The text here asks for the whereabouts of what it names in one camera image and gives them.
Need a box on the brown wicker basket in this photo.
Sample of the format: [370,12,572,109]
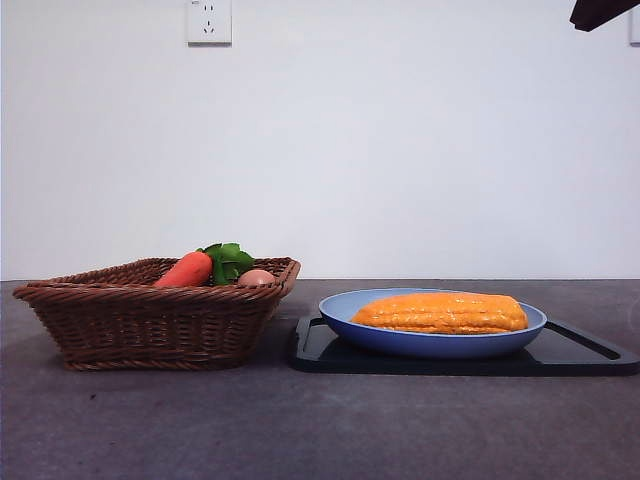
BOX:
[12,256,302,372]

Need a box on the green leafy vegetable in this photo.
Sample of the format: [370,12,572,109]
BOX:
[195,242,256,287]

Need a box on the orange-yellow corn cob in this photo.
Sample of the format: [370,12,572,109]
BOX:
[350,292,529,335]

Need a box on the orange carrot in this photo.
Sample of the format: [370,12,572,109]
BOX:
[153,251,214,288]

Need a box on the brown egg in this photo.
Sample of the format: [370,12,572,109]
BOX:
[236,268,277,289]

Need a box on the black rectangular tray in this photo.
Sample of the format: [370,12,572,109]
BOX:
[288,313,640,377]

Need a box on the blue round plate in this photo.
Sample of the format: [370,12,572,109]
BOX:
[318,287,549,360]

